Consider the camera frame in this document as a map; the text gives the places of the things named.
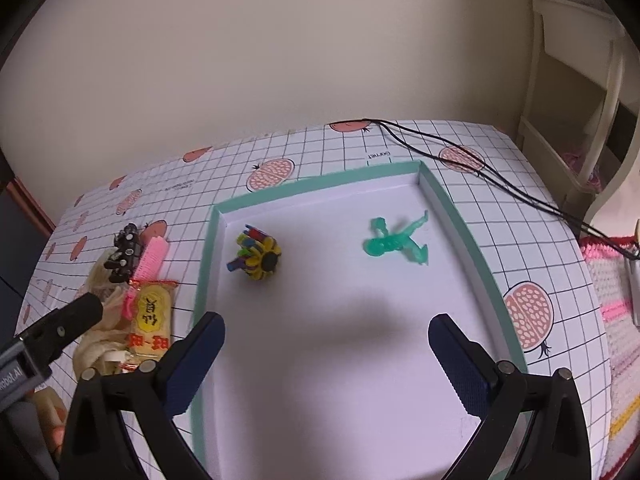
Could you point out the cream wooden shelf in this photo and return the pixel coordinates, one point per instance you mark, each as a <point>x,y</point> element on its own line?
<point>579,127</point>

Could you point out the green plastic figure toy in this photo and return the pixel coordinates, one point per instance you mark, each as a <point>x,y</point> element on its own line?
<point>385,241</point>

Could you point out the colourful yellow block toy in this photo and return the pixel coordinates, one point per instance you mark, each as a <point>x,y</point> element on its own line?
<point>258,254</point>

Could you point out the yellow snack packet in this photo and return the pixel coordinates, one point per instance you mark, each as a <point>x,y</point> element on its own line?
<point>148,308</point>

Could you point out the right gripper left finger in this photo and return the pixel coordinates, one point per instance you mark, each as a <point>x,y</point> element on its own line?
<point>96,442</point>

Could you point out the black toy car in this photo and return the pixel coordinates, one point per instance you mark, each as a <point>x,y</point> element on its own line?
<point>123,262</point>

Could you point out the pink hair comb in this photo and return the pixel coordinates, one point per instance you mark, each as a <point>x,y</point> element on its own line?
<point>147,271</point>

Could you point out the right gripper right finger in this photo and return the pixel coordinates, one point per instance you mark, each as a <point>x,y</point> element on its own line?
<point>554,444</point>

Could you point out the grid tablecloth with pomegranates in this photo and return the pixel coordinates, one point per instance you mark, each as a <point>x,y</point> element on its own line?
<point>519,243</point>

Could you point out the white tray with teal rim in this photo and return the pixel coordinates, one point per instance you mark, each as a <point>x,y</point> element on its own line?
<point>326,371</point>

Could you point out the cream knitted cloth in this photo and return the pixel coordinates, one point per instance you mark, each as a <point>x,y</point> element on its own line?
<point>103,346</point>

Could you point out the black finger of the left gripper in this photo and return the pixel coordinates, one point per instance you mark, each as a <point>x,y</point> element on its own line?
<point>26,360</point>

